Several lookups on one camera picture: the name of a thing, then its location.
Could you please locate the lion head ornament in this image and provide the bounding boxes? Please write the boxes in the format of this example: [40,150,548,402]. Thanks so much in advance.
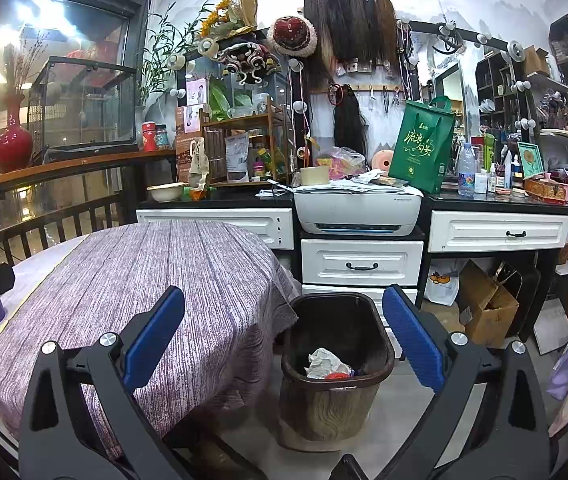
[216,42,282,86]

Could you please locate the glass terrarium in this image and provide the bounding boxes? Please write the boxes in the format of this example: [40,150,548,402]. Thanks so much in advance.
[27,56,139,153]

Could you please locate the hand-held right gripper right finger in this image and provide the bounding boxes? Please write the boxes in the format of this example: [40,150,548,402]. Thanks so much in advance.
[381,284,551,480]

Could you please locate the small canvas bag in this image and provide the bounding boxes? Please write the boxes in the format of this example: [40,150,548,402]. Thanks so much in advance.
[187,137,211,191]

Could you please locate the white table cover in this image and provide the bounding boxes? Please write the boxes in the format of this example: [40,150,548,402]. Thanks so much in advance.
[0,232,92,356]

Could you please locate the black case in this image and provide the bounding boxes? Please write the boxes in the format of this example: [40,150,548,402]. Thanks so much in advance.
[494,260,545,338]

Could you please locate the brown trash bin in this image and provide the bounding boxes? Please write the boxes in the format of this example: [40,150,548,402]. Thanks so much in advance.
[280,292,395,443]

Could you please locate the black railing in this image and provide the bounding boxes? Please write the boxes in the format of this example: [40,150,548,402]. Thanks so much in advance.
[0,192,137,266]

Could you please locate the cardboard box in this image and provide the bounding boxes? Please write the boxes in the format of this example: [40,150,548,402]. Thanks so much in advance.
[456,260,520,350]

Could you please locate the white printer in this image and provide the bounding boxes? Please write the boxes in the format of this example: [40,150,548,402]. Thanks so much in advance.
[294,187,423,237]

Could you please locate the wooden shelf rack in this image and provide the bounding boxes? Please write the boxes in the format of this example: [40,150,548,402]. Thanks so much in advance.
[200,97,289,186]

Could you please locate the dried branches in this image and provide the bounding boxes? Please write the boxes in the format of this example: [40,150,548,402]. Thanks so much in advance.
[4,30,49,96]

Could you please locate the green tote bag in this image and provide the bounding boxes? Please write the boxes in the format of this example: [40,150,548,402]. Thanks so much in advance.
[388,96,457,195]

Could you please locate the white flat box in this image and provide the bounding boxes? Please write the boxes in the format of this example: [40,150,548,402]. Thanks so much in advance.
[533,300,568,356]

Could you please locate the framed sunflower picture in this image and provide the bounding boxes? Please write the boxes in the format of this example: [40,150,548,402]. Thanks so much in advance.
[516,141,545,179]

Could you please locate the green bamboo plant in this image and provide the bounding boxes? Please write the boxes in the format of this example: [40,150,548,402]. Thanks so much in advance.
[138,2,215,106]

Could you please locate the pink product box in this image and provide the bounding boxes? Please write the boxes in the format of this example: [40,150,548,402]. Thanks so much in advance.
[186,78,209,107]

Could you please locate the red fur-trimmed hat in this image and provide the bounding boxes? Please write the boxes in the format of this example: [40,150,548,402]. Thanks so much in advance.
[266,15,319,57]

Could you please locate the clear water bottle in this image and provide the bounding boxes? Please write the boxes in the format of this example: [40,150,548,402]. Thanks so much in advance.
[458,142,477,197]

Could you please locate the white tissue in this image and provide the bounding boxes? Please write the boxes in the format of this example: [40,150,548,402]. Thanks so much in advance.
[305,347,353,380]

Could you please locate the white cabinet panel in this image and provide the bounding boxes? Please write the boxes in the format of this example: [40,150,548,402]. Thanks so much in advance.
[137,208,295,250]

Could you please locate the sunflower bouquet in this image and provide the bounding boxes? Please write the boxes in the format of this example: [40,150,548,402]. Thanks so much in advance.
[199,0,259,41]

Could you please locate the pink foam roll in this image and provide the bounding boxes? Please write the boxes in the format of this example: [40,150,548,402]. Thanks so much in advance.
[370,149,395,173]

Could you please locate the black hanging wig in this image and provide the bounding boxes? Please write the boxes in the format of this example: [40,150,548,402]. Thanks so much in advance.
[333,85,369,158]

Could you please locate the hanging hair extensions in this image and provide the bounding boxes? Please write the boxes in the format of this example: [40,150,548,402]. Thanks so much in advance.
[303,0,397,88]

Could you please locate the colourful plastic bag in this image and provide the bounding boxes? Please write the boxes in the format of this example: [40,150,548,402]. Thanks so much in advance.
[316,146,367,178]

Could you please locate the white bag with orange print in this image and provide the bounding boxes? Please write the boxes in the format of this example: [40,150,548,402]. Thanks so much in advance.
[424,262,460,307]

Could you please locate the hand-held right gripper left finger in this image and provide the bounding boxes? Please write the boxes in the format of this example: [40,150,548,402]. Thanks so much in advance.
[18,285,187,480]

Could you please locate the pile of papers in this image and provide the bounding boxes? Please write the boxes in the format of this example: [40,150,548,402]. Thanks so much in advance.
[294,170,425,196]

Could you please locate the wooden counter ledge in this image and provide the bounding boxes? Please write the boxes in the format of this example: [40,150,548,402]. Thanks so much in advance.
[0,149,177,202]

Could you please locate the beige tape roll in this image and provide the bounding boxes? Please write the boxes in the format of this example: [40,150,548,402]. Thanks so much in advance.
[300,166,332,187]

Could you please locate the brown product box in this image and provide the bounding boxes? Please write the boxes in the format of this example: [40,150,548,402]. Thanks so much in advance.
[175,105,205,171]

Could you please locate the brown woven sack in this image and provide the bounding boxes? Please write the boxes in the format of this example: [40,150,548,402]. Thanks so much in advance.
[423,300,465,333]

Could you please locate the cream bowl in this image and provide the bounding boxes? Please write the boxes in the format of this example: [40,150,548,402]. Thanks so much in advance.
[146,182,188,203]

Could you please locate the red vase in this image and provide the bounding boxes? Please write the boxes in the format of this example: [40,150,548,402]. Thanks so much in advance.
[0,92,33,173]

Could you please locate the carved wooden box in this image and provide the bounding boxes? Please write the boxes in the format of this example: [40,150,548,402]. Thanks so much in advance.
[524,177,567,205]

